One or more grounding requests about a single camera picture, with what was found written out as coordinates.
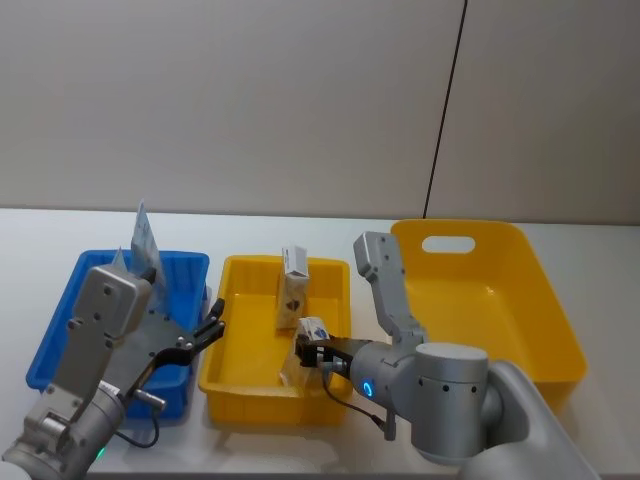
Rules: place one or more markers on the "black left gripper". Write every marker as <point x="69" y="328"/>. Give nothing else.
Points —
<point x="150" y="340"/>

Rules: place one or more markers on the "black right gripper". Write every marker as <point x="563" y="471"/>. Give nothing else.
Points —
<point x="345" y="352"/>

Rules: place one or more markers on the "clear packet with white box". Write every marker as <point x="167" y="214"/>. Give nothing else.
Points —
<point x="292" y="295"/>
<point x="295" y="370"/>

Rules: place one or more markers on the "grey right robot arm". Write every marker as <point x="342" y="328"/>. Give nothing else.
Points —
<point x="450" y="400"/>

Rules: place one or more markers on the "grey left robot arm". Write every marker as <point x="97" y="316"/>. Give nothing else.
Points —
<point x="85" y="340"/>

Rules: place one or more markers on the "blue plastic bin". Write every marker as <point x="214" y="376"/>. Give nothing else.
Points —
<point x="175" y="280"/>

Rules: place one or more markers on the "small yellow plastic bin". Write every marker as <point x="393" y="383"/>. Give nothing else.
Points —
<point x="250" y="350"/>

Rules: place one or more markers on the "clear plastic packet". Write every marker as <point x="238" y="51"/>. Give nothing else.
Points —
<point x="119" y="260"/>
<point x="146" y="240"/>

